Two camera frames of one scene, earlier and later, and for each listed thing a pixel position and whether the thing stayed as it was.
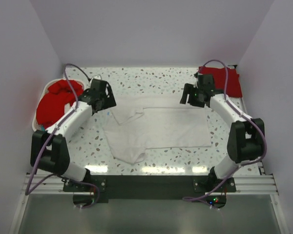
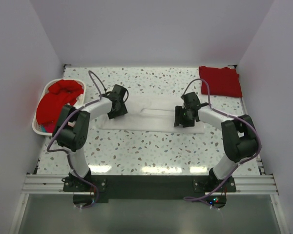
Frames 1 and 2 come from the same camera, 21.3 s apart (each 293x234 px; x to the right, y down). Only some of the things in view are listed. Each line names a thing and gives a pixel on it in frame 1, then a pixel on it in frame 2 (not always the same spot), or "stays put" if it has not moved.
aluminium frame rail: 34,183 stays put
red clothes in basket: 51,107 stays put
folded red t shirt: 233,85 stays put
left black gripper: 110,101 to 122,111
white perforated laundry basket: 35,126 stays put
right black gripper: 188,88 to 178,110
